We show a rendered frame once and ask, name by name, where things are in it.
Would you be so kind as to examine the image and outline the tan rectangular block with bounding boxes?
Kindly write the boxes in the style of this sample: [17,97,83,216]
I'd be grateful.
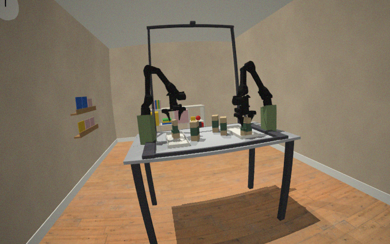
[240,117,252,136]
[212,115,218,132]
[220,116,227,136]
[171,119,180,139]
[190,120,200,141]

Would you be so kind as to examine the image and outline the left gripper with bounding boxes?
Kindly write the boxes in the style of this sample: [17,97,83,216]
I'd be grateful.
[234,104,256,126]

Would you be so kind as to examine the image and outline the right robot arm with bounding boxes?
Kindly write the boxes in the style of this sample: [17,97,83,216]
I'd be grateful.
[141,65,186,115]

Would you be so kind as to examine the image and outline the white shallow tray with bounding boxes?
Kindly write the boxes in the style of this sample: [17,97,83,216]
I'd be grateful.
[227,125,259,139]
[166,131,190,148]

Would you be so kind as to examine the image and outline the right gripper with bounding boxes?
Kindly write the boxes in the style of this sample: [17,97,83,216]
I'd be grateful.
[161,101,186,121]

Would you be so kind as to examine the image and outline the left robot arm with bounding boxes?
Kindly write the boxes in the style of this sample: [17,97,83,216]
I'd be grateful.
[232,61,273,106]

